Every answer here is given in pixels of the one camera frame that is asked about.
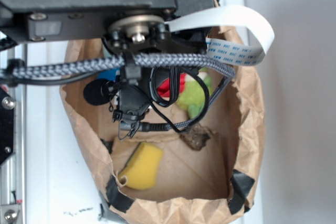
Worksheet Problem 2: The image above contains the red paper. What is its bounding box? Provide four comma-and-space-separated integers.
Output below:
156, 73, 187, 98

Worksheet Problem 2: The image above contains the white flat ribbon cable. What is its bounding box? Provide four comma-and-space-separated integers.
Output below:
163, 4, 275, 67

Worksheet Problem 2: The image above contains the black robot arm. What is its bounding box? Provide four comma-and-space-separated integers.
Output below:
1, 0, 214, 136

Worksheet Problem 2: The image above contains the yellow sponge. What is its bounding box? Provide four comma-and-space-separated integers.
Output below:
118, 142, 163, 190

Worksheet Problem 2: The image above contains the brown pine cone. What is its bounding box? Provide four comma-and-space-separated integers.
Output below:
180, 124, 212, 151

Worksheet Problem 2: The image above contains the black foam microphone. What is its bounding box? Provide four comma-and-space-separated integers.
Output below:
83, 79, 114, 106

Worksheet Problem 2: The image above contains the thin black cable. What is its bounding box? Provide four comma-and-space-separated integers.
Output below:
149, 66, 211, 133

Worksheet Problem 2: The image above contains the grey braided cable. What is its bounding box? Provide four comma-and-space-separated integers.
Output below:
0, 52, 236, 133

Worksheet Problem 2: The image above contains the green plush frog toy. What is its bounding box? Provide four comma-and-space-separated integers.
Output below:
176, 73, 205, 119

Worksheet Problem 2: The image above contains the blue rectangular block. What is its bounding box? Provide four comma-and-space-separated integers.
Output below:
97, 68, 120, 82

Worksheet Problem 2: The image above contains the brown paper bag tray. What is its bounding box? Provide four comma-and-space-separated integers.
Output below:
59, 0, 266, 224

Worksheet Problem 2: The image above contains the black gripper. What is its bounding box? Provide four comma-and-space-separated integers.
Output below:
102, 35, 208, 141

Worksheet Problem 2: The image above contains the black metal bracket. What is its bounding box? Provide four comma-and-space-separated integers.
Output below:
0, 86, 16, 166

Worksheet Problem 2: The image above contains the silver corner bracket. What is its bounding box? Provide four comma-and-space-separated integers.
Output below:
1, 204, 23, 224

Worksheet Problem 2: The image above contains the aluminium frame rail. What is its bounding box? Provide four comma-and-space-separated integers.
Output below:
0, 31, 28, 224

